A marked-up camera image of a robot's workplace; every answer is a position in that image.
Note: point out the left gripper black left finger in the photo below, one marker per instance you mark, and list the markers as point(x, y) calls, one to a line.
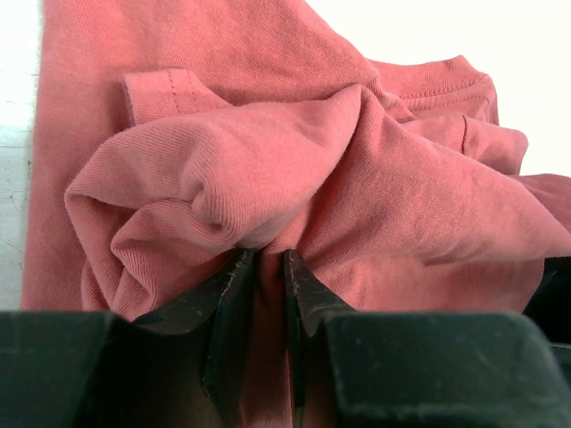
point(219, 311)

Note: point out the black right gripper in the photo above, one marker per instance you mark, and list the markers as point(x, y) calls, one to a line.
point(550, 306)

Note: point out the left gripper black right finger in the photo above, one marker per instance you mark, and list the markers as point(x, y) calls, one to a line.
point(308, 303)

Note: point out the salmon pink t-shirt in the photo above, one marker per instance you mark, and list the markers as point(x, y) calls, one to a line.
point(169, 133)

